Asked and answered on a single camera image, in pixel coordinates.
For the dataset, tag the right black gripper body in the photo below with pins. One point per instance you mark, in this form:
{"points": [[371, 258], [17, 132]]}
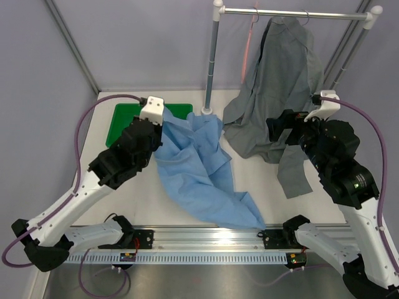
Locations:
{"points": [[306, 135]]}

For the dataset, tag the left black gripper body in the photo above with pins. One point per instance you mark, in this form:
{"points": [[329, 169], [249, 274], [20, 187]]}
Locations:
{"points": [[156, 141]]}

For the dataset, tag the light blue shirt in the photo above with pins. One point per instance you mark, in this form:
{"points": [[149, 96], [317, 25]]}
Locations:
{"points": [[196, 173]]}

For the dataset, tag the pink clothes hanger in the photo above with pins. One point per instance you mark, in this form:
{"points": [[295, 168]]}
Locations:
{"points": [[246, 52]]}

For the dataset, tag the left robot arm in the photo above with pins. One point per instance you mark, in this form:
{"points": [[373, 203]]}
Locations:
{"points": [[49, 238]]}

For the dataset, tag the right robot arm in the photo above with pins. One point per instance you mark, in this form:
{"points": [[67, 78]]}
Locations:
{"points": [[330, 145]]}

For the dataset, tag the grey shirt metal hanger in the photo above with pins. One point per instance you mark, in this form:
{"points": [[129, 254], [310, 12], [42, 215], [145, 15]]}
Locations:
{"points": [[307, 17]]}

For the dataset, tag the green plastic tray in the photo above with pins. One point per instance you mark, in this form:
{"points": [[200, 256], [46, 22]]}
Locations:
{"points": [[124, 113]]}

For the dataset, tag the white metal clothes rack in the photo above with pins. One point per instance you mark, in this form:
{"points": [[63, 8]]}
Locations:
{"points": [[363, 19]]}

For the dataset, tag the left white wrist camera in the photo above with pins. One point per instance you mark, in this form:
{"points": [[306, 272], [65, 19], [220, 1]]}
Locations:
{"points": [[152, 110]]}

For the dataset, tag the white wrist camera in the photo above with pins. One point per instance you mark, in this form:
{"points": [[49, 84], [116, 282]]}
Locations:
{"points": [[327, 102], [152, 110]]}

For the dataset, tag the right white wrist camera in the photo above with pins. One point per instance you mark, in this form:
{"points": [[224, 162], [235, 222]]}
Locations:
{"points": [[327, 102]]}

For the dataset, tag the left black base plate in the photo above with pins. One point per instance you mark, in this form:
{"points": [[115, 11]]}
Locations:
{"points": [[143, 238]]}

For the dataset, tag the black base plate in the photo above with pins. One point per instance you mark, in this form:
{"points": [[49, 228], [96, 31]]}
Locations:
{"points": [[143, 238], [278, 239]]}

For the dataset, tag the aluminium mounting rail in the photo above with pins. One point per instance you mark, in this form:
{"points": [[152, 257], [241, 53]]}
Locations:
{"points": [[199, 238]]}

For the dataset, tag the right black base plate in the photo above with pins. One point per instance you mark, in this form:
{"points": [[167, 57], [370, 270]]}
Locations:
{"points": [[278, 239]]}

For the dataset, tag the white slotted cable duct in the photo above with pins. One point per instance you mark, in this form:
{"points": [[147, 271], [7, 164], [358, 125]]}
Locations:
{"points": [[189, 258]]}

